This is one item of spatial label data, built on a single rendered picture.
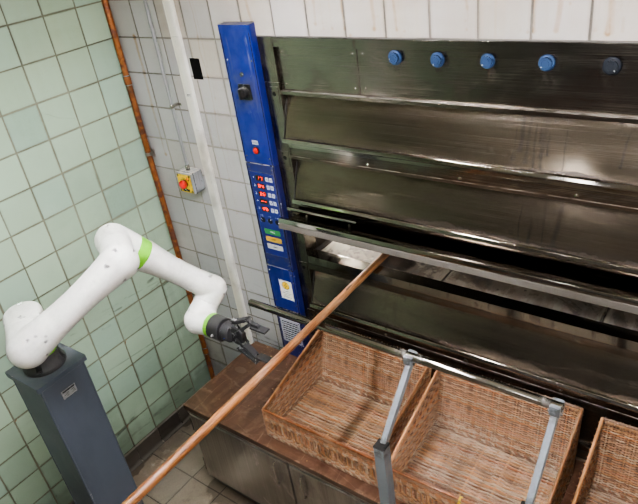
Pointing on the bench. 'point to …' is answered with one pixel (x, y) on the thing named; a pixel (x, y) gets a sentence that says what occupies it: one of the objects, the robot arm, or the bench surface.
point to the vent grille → (289, 328)
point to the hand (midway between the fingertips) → (267, 346)
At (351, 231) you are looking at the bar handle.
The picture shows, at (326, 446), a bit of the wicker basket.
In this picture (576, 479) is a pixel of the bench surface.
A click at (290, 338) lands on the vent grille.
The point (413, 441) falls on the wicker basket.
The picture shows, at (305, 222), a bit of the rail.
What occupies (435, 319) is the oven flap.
